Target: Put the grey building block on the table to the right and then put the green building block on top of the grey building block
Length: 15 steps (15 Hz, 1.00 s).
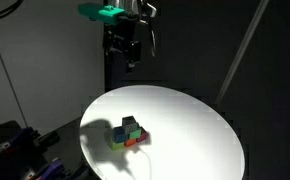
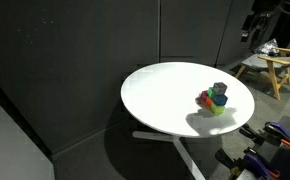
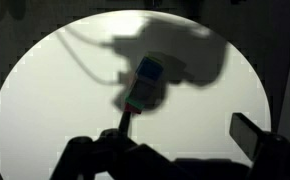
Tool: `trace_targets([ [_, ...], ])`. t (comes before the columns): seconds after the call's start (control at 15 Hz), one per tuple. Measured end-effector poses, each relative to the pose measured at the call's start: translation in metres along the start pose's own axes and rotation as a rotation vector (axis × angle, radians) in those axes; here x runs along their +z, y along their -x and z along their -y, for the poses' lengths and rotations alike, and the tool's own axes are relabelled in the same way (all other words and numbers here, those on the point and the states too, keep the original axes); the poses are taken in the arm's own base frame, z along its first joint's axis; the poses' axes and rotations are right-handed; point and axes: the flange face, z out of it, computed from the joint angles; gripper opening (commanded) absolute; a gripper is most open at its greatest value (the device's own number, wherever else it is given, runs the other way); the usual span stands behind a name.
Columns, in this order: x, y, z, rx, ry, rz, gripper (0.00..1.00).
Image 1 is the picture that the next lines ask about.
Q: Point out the magenta building block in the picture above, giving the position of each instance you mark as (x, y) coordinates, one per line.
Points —
(142, 136)

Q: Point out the grey building block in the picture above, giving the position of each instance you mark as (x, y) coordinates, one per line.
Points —
(129, 124)

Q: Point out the slanted metal pole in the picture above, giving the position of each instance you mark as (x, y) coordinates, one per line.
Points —
(243, 50)

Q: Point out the black spring clamp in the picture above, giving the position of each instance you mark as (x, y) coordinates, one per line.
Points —
(47, 138)

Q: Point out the blue building block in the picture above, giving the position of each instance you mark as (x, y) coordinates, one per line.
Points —
(120, 134)

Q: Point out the green building block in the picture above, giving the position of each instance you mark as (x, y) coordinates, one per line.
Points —
(135, 133)

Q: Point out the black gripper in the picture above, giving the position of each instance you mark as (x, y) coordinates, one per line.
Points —
(118, 33)

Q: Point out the orange building block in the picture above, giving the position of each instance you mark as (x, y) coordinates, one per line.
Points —
(130, 143)

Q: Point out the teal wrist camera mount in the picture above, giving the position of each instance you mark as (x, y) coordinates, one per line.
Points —
(105, 13)

